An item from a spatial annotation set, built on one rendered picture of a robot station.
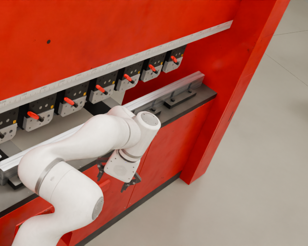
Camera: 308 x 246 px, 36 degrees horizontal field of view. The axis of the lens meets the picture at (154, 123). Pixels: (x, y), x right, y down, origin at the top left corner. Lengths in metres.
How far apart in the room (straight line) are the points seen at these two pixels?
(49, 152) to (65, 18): 0.84
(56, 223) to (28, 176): 0.13
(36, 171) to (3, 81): 0.76
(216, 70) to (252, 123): 1.67
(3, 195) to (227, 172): 2.38
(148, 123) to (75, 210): 0.48
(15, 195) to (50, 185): 1.14
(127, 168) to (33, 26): 0.62
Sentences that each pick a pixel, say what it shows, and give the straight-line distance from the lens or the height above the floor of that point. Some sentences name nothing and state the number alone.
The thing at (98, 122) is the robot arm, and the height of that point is 1.86.
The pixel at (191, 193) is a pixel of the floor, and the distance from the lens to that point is 3.83.
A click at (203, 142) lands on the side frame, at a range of 3.61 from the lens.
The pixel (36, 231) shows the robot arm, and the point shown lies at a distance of 1.17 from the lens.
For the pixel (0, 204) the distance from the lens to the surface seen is 2.22.
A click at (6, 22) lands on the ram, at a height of 1.75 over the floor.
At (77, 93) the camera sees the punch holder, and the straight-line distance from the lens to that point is 2.21.
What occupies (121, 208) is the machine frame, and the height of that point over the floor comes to 0.16.
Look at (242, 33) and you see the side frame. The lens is 3.19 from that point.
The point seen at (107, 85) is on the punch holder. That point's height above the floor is 1.26.
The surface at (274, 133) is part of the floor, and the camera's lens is 4.95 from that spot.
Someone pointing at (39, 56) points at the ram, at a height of 1.56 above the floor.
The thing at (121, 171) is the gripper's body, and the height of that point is 1.47.
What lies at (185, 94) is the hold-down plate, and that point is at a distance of 3.17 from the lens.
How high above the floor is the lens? 2.57
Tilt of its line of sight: 36 degrees down
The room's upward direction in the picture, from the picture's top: 20 degrees clockwise
